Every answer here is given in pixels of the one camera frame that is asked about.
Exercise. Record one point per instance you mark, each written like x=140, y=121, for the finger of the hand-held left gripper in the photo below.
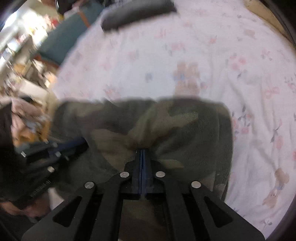
x=67, y=144
x=57, y=160

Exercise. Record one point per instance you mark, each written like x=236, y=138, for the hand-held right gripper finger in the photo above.
x=138, y=171
x=144, y=171

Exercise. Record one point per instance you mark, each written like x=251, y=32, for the teal bed board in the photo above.
x=62, y=44

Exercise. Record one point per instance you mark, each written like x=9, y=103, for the pale pink fabric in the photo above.
x=23, y=115

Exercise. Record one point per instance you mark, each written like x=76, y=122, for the camouflage pants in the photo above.
x=185, y=139

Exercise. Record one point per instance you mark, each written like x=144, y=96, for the folded grey garment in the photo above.
x=134, y=14

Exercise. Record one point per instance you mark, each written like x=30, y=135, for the person's left hand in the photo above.
x=30, y=209

